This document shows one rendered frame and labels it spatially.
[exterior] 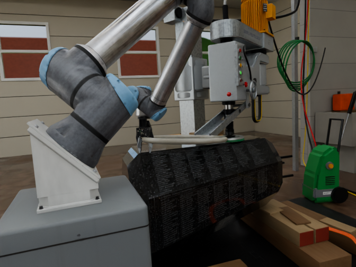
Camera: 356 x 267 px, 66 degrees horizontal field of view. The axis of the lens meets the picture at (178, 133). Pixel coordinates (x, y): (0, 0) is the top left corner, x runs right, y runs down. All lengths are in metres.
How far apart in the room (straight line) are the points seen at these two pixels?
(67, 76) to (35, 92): 7.06
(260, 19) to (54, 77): 2.10
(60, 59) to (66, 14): 7.31
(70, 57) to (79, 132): 0.26
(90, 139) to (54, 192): 0.18
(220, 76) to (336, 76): 3.26
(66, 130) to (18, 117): 7.19
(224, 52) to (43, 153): 1.53
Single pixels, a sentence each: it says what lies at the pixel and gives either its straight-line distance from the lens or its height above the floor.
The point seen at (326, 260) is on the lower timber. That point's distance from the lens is 2.03.
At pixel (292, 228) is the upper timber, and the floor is 0.25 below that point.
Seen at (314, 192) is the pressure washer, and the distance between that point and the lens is 3.27.
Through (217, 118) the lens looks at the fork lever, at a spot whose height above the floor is 1.00.
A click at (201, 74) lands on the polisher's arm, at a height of 1.39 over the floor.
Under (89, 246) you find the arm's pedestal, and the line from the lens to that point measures 0.84.
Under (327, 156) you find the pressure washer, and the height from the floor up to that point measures 0.50.
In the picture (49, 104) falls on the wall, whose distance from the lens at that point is 7.98.
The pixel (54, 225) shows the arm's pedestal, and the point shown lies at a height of 0.84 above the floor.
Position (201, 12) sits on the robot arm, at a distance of 1.21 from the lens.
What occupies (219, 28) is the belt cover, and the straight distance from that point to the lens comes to 2.10.
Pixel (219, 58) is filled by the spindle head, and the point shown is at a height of 1.44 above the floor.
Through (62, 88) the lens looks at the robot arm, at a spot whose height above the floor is 1.21.
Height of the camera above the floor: 1.14
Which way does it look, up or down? 7 degrees down
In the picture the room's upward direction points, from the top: 3 degrees counter-clockwise
